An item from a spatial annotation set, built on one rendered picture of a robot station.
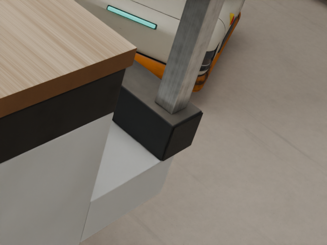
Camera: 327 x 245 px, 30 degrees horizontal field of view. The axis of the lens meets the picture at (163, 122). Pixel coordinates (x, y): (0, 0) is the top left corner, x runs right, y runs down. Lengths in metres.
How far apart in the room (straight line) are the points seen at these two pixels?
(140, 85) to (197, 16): 0.19
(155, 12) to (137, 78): 1.11
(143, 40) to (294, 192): 0.74
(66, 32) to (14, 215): 0.24
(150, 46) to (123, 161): 1.20
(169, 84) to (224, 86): 1.43
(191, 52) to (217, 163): 1.14
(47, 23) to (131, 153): 0.34
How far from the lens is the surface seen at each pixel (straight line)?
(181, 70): 0.95
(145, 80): 1.06
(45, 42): 0.73
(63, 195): 0.86
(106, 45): 0.75
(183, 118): 1.00
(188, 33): 0.93
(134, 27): 2.16
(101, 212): 0.99
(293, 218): 1.98
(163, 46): 2.15
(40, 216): 0.85
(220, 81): 2.43
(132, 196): 1.03
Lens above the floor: 1.30
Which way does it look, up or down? 38 degrees down
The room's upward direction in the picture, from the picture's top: 19 degrees clockwise
